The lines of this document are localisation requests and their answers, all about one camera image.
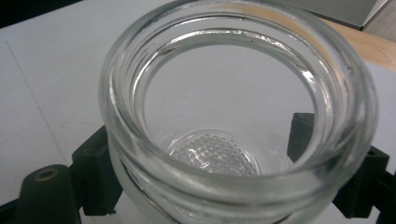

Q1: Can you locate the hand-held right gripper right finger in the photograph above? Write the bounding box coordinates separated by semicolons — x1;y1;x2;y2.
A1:
287;112;390;219

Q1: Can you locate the white panel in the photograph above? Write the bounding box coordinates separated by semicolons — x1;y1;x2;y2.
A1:
279;0;390;31

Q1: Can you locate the wooden table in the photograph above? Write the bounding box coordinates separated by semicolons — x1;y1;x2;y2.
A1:
323;19;396;73

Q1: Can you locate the clear glass jar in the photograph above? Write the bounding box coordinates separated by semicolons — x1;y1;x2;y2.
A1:
98;0;379;224

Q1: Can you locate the black curtain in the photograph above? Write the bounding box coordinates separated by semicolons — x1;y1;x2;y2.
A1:
0;0;83;30

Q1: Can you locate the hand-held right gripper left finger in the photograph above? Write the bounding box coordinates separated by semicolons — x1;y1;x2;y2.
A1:
71;125;124;217

